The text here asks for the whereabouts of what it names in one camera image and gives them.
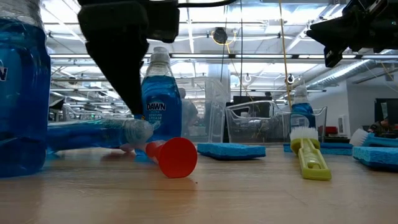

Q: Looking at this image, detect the black ceiling cable reel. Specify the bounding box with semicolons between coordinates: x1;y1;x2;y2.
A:
211;27;229;45

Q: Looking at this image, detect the long ceiling light bar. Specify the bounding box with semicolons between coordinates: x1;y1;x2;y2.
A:
49;53;398;60

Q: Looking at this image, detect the lime green dish brush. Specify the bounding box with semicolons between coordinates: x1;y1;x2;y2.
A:
289;126;333;182

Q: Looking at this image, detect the person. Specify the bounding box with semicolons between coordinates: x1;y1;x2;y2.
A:
368;117;389;136
178;87;200;134

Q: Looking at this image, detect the dark wall screen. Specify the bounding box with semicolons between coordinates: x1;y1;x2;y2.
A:
374;98;398;125

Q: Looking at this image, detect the blue kitchen sponge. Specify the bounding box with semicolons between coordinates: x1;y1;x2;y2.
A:
282;142;354;156
197;142;267;162
352;146;398;172

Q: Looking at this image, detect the silver ventilation duct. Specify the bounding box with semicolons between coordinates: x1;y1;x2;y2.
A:
306;51;398;91

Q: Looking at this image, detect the yellow hanging cable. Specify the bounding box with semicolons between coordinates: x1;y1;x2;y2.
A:
278;0;295;113

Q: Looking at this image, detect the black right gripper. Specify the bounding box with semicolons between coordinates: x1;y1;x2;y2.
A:
306;0;398;68

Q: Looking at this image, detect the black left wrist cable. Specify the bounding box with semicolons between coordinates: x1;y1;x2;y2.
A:
177;0;238;9

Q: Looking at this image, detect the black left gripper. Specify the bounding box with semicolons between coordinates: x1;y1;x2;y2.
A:
77;0;180;116

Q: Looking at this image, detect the white wall dispenser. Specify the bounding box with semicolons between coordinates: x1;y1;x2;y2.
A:
338;114;348;135

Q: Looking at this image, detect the deep clear plastic tub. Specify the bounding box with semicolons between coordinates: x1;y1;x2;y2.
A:
180;77;231;144

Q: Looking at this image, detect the clear plastic bin with handles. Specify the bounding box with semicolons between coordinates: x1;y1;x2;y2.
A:
225;100;328;144

